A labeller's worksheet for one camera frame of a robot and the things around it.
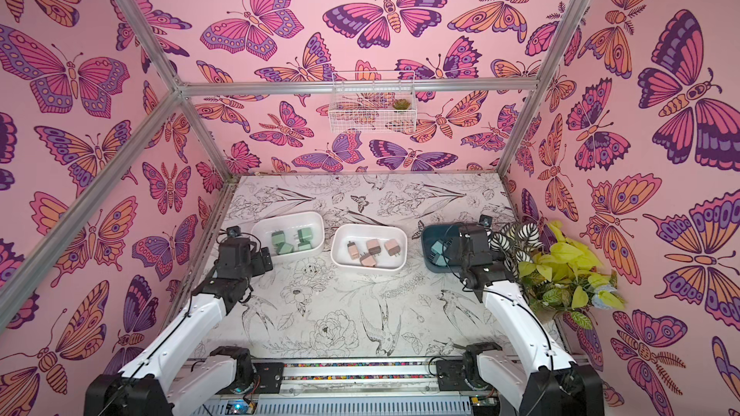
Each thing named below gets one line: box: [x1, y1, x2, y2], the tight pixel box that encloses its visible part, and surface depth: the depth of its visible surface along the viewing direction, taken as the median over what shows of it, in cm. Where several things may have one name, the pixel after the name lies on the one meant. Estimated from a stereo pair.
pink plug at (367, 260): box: [359, 252, 377, 268], surface depth 96 cm
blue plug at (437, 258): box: [429, 250, 450, 267], surface depth 94 cm
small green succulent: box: [392, 98, 411, 110], surface depth 94 cm
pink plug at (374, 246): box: [366, 238, 382, 258], surface depth 99 cm
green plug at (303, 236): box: [296, 227, 313, 246], surface depth 102 cm
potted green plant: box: [488, 220, 625, 330], surface depth 70 cm
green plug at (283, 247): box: [275, 241, 294, 256], surface depth 99 cm
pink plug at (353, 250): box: [346, 240, 360, 260], surface depth 97 cm
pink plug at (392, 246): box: [384, 238, 401, 258], surface depth 98 cm
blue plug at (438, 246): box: [429, 238, 448, 256], surface depth 98 cm
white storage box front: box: [250, 210, 326, 261], surface depth 104 cm
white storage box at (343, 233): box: [330, 223, 408, 273], surface depth 99 cm
